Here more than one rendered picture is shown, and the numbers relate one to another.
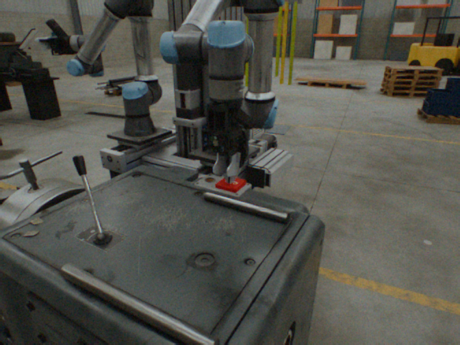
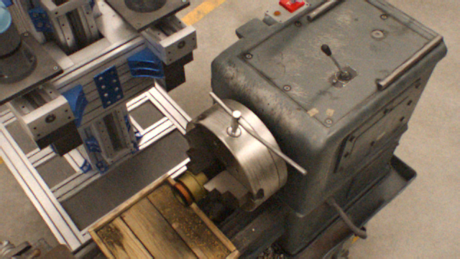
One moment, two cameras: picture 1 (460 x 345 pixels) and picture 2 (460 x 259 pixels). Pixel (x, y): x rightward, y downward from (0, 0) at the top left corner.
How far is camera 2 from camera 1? 1.50 m
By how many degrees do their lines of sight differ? 59
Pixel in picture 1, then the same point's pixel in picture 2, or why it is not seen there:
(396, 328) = (225, 40)
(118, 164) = (68, 112)
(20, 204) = (251, 143)
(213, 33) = not seen: outside the picture
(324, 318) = (192, 82)
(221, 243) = (364, 24)
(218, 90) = not seen: outside the picture
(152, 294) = (400, 55)
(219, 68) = not seen: outside the picture
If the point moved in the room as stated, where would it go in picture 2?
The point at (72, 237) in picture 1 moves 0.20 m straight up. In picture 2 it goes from (340, 91) to (354, 37)
